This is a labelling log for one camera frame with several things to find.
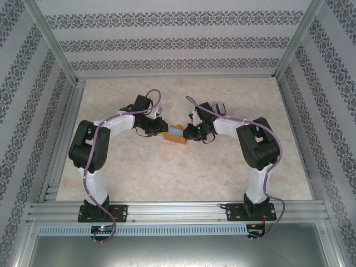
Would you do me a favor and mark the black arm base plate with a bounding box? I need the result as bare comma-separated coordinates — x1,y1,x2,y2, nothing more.
78,205,128,223
225,202,278,223

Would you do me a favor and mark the small controller circuit board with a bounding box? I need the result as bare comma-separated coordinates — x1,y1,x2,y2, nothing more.
247,224,267,237
91,225,115,235

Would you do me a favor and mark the aluminium lower frame beam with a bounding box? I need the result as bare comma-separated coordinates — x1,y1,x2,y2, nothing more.
11,219,39,267
319,219,347,267

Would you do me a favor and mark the aluminium frame post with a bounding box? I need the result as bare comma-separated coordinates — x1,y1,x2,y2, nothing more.
26,0,79,83
273,0,325,81

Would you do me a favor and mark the grooved aluminium side rail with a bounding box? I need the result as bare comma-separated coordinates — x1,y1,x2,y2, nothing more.
38,79,87,203

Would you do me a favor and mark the orange card holder wallet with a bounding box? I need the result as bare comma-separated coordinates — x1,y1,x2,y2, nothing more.
164,124,189,146

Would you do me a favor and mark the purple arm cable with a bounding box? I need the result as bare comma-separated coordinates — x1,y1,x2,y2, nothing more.
83,88,164,243
185,95,287,240

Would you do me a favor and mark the grey sheet metal panel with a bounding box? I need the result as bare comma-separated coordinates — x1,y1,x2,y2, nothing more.
27,235,332,267

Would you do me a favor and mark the wide aluminium mounting rail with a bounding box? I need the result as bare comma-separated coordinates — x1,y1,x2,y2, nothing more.
26,200,330,223

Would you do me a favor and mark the clear acrylic card box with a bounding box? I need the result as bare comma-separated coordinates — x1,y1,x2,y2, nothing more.
210,101,228,117

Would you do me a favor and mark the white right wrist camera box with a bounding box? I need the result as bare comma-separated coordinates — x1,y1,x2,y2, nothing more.
189,109,201,125

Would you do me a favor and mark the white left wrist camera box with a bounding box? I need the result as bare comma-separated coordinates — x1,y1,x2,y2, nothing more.
151,105,165,120

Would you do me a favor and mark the aluminium frame cross beam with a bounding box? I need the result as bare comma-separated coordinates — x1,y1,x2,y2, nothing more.
75,73,279,82

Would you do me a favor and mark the slotted grey cable duct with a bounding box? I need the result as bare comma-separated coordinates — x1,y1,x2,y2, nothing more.
37,224,248,236

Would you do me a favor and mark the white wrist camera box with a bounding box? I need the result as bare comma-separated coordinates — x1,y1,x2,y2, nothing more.
151,105,165,120
189,109,201,125

